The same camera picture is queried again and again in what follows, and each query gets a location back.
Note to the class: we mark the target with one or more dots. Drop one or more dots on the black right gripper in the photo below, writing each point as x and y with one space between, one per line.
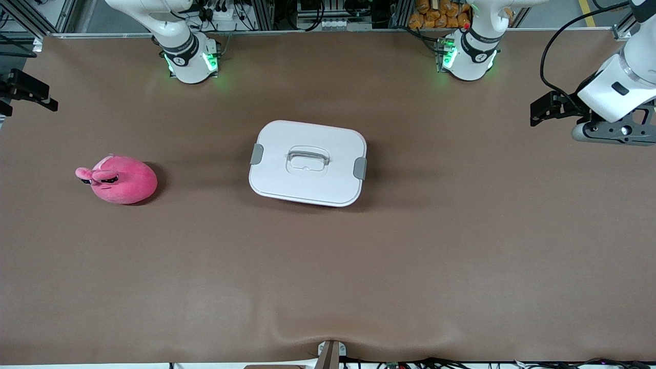
20 87

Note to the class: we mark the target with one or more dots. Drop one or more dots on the silver table edge rail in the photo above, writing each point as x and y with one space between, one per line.
256 33

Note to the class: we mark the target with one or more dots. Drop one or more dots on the metal table edge bracket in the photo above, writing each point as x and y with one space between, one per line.
330 356

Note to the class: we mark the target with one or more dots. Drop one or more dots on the orange mesh bag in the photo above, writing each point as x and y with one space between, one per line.
435 18

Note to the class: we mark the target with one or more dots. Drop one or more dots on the white power strip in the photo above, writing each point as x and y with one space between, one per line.
220 18

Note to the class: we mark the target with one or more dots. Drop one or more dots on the white terminal block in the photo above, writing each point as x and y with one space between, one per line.
334 23

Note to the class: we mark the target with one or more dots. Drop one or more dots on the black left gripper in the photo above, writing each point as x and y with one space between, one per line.
568 106

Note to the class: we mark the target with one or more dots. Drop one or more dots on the white box lid grey latches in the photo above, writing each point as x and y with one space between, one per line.
307 189

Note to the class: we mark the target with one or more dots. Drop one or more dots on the pink plush toy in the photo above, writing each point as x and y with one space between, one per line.
128 182

